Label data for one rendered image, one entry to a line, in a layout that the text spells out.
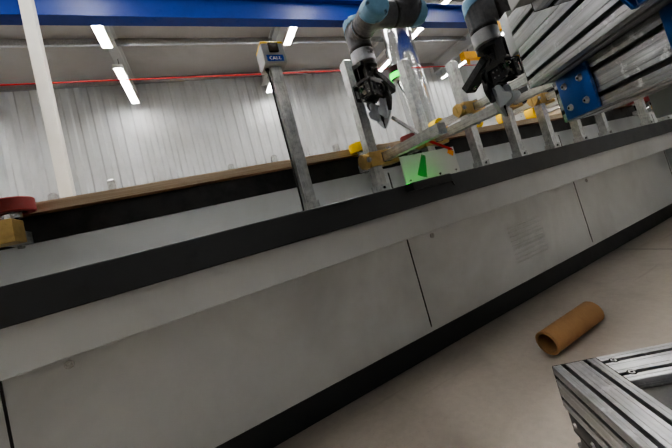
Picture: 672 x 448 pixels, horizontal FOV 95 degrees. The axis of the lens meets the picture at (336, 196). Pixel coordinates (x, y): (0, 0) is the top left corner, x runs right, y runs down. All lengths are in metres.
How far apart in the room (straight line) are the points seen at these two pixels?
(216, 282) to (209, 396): 0.40
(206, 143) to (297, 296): 7.50
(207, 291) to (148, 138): 7.78
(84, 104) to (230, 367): 8.30
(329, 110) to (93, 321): 8.94
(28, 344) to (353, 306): 0.87
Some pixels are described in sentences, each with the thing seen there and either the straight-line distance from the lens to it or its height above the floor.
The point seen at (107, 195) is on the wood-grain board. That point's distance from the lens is 1.08.
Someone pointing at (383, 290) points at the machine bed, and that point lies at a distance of 1.27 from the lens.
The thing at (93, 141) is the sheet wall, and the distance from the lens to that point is 8.73.
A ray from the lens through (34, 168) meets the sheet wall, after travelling 8.85.
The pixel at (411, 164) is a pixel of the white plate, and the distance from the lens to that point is 1.11.
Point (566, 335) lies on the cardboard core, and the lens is 1.42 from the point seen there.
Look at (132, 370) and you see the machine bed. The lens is 1.13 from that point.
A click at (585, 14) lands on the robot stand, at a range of 0.66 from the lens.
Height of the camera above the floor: 0.66
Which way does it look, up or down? 3 degrees up
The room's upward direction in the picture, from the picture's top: 15 degrees counter-clockwise
